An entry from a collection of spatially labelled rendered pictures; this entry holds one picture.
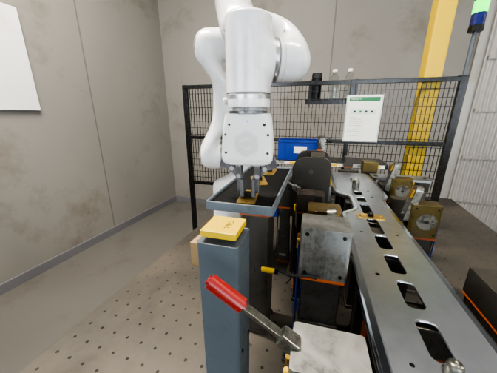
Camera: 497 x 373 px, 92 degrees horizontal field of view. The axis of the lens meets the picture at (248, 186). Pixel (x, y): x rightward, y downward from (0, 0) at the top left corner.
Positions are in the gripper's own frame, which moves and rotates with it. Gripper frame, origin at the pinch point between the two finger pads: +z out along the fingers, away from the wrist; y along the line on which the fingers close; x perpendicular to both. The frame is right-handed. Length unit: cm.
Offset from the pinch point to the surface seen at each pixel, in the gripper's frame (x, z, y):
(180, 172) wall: 289, 73, -151
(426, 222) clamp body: 32, 20, 55
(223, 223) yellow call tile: -13.6, 2.4, -2.0
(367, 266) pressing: 2.2, 18.4, 27.2
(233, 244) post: -16.4, 4.4, 0.2
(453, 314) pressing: -10.3, 18.4, 37.6
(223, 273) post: -17.2, 9.3, -1.3
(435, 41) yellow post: 130, -56, 94
